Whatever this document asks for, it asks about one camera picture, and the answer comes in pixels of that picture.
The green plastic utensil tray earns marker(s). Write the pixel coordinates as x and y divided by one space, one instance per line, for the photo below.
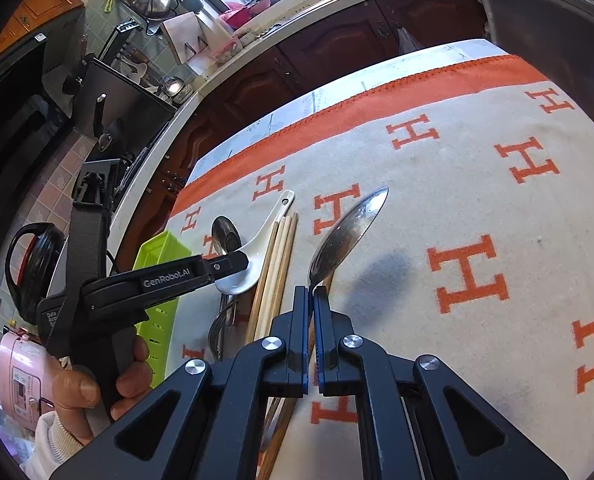
159 252

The medium metal spoon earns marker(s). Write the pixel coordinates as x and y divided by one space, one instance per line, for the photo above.
347 235

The person's left forearm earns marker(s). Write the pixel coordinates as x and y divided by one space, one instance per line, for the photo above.
52 440

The pale patterned tablecloth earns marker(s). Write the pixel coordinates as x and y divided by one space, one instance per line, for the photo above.
427 62

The black appliance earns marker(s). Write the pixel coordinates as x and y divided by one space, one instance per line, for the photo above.
12 135

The small metal kettle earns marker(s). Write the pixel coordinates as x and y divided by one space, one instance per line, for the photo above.
176 89

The pink rice cooker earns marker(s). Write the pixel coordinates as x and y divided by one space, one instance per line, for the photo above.
19 375

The black electric kettle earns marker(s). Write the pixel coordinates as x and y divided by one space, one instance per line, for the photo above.
42 260

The steel range hood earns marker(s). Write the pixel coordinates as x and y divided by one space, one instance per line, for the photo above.
137 110

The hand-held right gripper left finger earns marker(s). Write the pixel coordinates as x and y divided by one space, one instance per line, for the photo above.
301 330

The large metal spoon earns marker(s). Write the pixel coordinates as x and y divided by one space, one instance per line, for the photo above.
224 232

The plain wooden chopstick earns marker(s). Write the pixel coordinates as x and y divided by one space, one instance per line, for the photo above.
278 420

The pink basin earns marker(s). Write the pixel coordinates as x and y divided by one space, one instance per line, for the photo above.
239 16
261 4

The hanging plastic bag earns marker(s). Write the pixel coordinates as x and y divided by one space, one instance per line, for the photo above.
409 40

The white ceramic spoon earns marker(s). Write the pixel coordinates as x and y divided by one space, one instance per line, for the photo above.
239 282

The patterned bowl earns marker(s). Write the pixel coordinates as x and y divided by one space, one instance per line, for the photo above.
228 52

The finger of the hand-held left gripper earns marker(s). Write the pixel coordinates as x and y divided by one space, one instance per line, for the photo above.
227 265

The metal fork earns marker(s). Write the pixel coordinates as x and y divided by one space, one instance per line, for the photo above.
216 332
229 310

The orange wall cabinet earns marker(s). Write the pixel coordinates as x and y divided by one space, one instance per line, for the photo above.
37 10

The person's left hand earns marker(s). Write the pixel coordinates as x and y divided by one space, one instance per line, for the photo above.
72 385

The orange and cream printed blanket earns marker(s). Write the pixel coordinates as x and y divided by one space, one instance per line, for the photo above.
452 185

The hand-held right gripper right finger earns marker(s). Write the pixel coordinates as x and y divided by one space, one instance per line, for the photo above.
322 340

